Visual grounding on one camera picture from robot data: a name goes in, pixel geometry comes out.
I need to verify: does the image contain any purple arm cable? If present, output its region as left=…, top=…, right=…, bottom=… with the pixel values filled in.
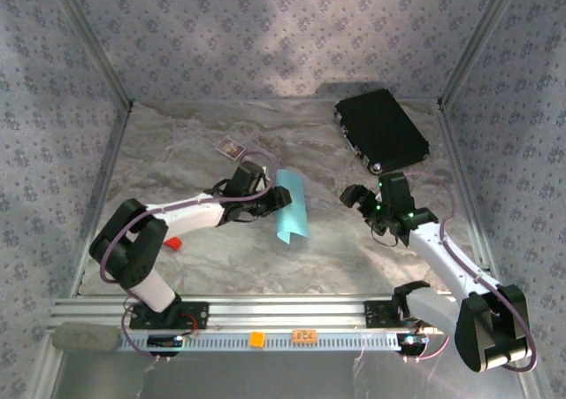
left=400, top=172, right=539, bottom=372
left=99, top=150, right=280, bottom=364

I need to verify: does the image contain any light blue paper sheet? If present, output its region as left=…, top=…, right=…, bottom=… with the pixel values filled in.
left=274, top=168, right=310, bottom=245

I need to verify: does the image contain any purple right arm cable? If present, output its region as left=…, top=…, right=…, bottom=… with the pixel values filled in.
left=400, top=172, right=539, bottom=372

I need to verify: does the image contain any black hard case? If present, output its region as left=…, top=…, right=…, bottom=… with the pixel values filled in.
left=333, top=88, right=431, bottom=177

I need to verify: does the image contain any white slotted cable duct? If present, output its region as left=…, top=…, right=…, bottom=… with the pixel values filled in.
left=119, top=330, right=402, bottom=352

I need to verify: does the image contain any small printed card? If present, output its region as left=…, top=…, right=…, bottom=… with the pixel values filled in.
left=215, top=135, right=247, bottom=161

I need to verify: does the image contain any right controller board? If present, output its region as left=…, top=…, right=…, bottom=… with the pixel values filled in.
left=396, top=333, right=430, bottom=349

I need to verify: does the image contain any left controller board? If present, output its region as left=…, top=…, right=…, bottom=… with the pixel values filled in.
left=147, top=334, right=185, bottom=349

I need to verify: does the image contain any aluminium frame post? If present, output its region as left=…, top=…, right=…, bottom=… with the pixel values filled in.
left=437, top=0, right=527, bottom=108

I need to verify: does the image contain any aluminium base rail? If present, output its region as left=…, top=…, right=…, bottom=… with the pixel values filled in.
left=49, top=295, right=461, bottom=333

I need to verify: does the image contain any grey foam block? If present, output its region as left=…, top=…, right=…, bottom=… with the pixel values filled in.
left=51, top=322, right=121, bottom=353

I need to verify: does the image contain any controller board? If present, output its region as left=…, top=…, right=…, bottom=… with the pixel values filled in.
left=147, top=334, right=185, bottom=349
left=396, top=333, right=430, bottom=349

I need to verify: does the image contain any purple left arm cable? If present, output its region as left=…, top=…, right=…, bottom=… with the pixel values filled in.
left=99, top=150, right=280, bottom=364

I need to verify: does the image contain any aluminium side rail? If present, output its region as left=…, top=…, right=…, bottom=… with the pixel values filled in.
left=437, top=104, right=492, bottom=272
left=70, top=104, right=134, bottom=297

